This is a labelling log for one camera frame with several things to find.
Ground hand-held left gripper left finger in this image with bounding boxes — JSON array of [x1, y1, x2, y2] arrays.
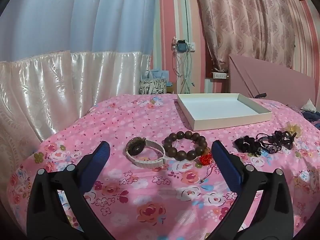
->
[[26, 141, 115, 240]]

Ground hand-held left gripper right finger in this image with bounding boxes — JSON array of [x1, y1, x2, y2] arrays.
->
[[209, 140, 294, 240]]

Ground red knot charm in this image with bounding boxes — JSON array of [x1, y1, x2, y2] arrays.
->
[[199, 152, 215, 184]]

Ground white band wristwatch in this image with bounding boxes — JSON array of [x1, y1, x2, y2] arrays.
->
[[124, 137, 167, 167]]

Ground white shallow tray box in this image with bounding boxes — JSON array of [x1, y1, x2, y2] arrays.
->
[[177, 93, 273, 132]]

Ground brown wooden bead bracelet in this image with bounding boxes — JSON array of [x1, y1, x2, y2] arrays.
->
[[164, 132, 208, 158]]

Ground beige flower scrunchie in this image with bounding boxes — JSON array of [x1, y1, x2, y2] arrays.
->
[[285, 121, 303, 135]]

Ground pink floral bedsheet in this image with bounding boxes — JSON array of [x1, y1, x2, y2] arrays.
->
[[6, 92, 320, 240]]

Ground black white patterned bag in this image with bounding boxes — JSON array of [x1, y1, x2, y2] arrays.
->
[[139, 79, 167, 95]]

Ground white satin curtain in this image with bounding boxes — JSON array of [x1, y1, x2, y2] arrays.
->
[[0, 51, 153, 178]]

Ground dark blue blanket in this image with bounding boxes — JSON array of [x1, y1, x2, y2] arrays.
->
[[301, 109, 320, 129]]

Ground pink headboard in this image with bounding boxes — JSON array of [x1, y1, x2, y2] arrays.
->
[[228, 54, 317, 105]]

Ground white pillow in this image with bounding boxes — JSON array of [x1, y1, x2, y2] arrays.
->
[[300, 99, 317, 113]]

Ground light blue gift bag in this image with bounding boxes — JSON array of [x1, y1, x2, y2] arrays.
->
[[142, 69, 170, 81]]

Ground blue curtain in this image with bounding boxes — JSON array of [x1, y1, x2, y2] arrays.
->
[[0, 0, 160, 63]]

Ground pink patterned curtain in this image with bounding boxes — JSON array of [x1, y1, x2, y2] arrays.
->
[[194, 0, 300, 72]]

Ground black cord hair ties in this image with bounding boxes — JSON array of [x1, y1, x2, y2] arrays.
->
[[272, 130, 297, 150]]

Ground hanging charger cables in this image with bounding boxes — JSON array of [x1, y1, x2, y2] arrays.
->
[[174, 52, 196, 93]]

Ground wall socket with charger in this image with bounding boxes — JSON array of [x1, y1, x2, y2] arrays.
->
[[172, 37, 197, 55]]

